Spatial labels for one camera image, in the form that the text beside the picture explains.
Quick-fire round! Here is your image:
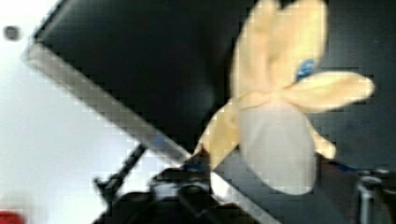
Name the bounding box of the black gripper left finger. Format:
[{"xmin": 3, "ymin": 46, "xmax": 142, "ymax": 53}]
[{"xmin": 92, "ymin": 167, "xmax": 259, "ymax": 224}]

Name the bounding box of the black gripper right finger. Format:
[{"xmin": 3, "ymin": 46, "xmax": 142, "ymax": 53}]
[{"xmin": 320, "ymin": 158, "xmax": 395, "ymax": 224}]

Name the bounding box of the peeled toy banana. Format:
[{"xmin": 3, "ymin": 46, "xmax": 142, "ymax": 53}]
[{"xmin": 196, "ymin": 0, "xmax": 375, "ymax": 195}]

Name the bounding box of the black toaster oven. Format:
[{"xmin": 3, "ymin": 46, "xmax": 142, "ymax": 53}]
[{"xmin": 27, "ymin": 0, "xmax": 395, "ymax": 224}]

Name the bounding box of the red tomato toy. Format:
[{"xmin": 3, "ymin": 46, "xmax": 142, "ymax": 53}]
[{"xmin": 0, "ymin": 211, "xmax": 24, "ymax": 224}]

